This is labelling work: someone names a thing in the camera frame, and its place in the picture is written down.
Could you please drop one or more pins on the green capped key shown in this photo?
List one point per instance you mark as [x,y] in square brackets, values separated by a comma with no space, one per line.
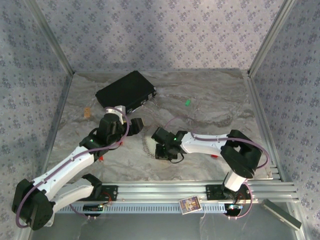
[188,102]

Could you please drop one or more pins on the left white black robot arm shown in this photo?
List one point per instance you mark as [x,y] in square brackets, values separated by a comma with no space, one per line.
[70,162]

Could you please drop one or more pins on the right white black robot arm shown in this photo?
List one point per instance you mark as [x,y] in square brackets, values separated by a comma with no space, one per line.
[200,146]

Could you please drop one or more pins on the small red capped key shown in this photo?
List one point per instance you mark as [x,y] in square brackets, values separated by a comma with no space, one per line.
[101,158]

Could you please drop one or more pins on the orange sticker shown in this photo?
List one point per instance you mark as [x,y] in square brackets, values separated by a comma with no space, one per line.
[87,112]

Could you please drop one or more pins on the black hard case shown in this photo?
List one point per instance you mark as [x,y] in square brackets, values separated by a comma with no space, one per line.
[125,92]

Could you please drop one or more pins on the colourful playing card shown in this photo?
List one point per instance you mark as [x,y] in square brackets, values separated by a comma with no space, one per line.
[190,205]

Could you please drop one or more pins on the left black controller board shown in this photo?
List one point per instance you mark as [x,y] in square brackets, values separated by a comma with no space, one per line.
[92,208]

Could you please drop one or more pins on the black controller board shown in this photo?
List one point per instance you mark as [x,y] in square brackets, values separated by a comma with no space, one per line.
[233,207]
[92,208]

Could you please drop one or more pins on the right black controller board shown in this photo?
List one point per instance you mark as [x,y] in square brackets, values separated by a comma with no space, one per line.
[233,207]

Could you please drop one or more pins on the grey metal bar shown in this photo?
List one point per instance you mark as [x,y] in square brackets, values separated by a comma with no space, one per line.
[280,215]

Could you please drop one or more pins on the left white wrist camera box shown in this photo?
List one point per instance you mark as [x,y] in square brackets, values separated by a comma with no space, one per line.
[120,109]

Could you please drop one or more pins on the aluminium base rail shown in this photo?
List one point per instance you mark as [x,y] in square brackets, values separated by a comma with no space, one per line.
[162,191]

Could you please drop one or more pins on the aluminium table side rail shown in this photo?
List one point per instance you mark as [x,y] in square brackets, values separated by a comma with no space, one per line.
[60,112]
[256,100]

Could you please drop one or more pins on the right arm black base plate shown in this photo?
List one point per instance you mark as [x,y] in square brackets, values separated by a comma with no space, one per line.
[212,192]

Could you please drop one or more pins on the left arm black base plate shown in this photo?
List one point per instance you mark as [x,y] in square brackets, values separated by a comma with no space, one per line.
[112,192]

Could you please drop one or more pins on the grey plastic bracket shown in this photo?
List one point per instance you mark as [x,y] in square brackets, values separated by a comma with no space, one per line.
[51,220]

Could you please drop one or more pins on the aluminium frame post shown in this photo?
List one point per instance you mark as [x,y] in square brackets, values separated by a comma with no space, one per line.
[51,37]
[270,37]

